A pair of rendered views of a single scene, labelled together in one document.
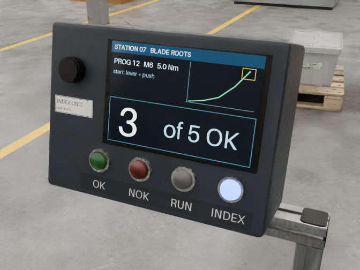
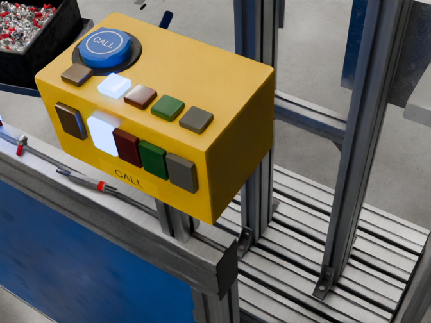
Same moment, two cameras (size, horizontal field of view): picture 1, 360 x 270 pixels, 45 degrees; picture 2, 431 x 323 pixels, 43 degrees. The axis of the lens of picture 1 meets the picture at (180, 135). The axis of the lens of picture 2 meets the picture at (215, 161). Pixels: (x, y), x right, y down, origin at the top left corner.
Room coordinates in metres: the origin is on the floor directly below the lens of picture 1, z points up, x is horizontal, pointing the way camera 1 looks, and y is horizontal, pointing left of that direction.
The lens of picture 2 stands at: (-0.25, -1.02, 1.34)
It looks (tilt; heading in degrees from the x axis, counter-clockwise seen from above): 49 degrees down; 13
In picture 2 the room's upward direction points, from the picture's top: 5 degrees counter-clockwise
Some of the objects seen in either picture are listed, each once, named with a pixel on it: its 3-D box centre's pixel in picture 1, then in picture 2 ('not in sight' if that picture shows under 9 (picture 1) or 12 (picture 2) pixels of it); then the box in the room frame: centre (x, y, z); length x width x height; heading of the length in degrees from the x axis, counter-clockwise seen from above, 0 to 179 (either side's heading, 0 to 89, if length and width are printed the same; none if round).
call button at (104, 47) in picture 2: not in sight; (106, 49); (0.08, -0.86, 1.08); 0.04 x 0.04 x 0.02
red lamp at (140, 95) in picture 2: not in sight; (140, 96); (0.03, -0.90, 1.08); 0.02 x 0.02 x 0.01; 66
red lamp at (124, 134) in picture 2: not in sight; (128, 148); (0.00, -0.89, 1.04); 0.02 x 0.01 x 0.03; 66
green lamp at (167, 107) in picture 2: not in sight; (167, 107); (0.02, -0.93, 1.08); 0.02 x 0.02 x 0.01; 66
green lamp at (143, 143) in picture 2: not in sight; (154, 160); (-0.01, -0.92, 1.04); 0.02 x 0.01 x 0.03; 66
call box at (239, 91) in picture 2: not in sight; (161, 118); (0.06, -0.90, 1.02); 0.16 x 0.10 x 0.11; 66
